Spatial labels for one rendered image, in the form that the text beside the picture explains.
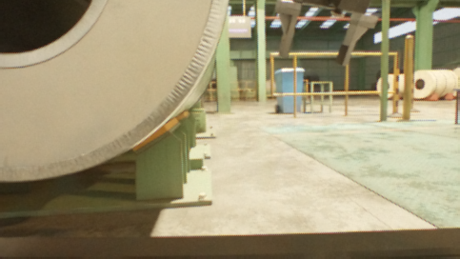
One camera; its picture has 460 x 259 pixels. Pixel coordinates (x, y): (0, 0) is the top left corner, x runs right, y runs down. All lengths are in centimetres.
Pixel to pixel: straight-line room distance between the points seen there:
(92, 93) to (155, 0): 30
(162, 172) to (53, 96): 41
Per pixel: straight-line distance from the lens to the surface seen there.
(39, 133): 79
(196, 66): 64
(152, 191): 92
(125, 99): 67
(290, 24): 47
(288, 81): 481
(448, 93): 1304
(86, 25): 73
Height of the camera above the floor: 39
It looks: 5 degrees down
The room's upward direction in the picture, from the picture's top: 2 degrees counter-clockwise
